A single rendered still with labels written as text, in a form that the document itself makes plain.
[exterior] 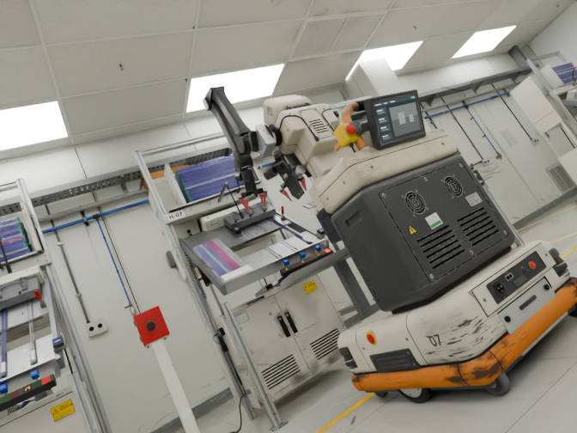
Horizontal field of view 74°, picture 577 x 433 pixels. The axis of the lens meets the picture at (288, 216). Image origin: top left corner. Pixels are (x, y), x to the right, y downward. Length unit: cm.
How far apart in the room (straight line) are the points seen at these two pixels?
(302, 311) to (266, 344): 31
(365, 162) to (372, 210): 16
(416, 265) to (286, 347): 134
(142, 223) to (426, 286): 339
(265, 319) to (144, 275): 193
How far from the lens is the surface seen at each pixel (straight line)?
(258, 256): 224
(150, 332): 209
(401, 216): 126
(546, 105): 615
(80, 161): 458
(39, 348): 211
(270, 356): 236
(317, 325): 249
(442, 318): 116
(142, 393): 391
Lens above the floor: 44
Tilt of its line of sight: 13 degrees up
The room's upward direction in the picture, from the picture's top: 27 degrees counter-clockwise
